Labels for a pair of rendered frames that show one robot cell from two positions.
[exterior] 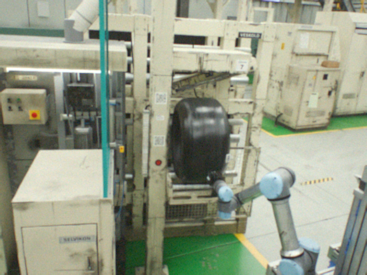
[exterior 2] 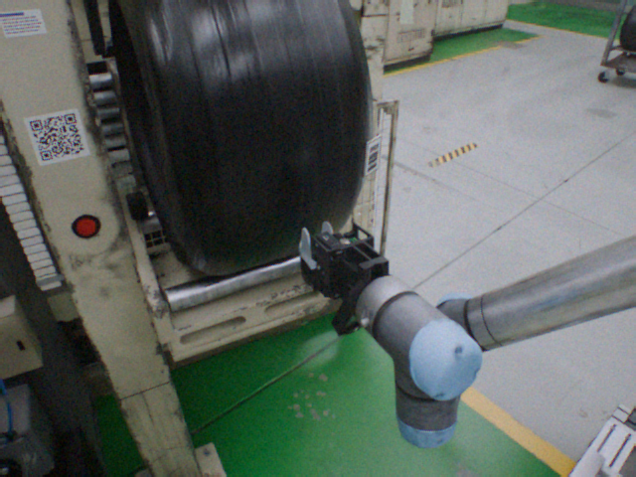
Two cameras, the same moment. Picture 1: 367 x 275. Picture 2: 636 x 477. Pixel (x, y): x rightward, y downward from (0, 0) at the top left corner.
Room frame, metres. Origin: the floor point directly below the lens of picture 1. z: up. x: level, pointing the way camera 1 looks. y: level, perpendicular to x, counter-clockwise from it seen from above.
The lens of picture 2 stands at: (1.37, -0.04, 1.48)
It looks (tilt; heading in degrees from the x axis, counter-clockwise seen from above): 36 degrees down; 344
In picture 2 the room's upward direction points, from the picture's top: straight up
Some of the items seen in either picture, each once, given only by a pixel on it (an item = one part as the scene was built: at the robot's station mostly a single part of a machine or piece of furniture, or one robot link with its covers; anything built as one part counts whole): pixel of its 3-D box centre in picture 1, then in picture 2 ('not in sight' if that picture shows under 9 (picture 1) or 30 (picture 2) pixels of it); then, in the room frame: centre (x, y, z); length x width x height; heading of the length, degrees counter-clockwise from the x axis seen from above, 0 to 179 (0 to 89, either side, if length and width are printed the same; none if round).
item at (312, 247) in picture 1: (306, 252); not in sight; (1.46, -0.68, 0.88); 0.13 x 0.12 x 0.14; 138
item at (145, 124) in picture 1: (146, 143); (5, 159); (2.10, 0.25, 1.19); 0.05 x 0.04 x 0.48; 12
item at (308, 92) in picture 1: (308, 97); (396, 7); (6.63, -2.45, 0.62); 0.91 x 0.58 x 1.25; 115
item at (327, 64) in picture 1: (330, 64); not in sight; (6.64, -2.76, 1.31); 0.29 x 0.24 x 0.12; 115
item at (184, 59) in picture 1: (206, 60); not in sight; (2.53, -0.14, 1.71); 0.61 x 0.25 x 0.15; 102
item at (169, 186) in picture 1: (166, 177); (142, 261); (2.18, 0.10, 0.90); 0.40 x 0.03 x 0.10; 12
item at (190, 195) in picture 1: (194, 194); (250, 300); (2.08, -0.10, 0.83); 0.36 x 0.09 x 0.06; 102
